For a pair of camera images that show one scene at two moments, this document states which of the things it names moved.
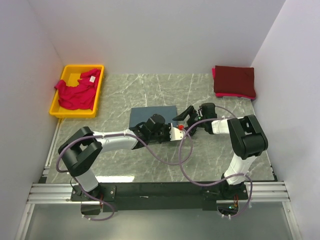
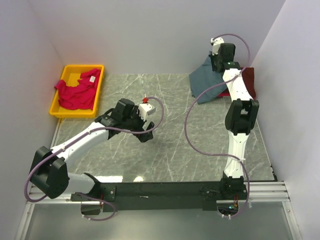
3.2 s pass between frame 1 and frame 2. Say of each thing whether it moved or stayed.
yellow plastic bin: stayed
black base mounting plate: stayed
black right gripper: moved
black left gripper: moved
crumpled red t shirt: stayed
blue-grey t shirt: moved
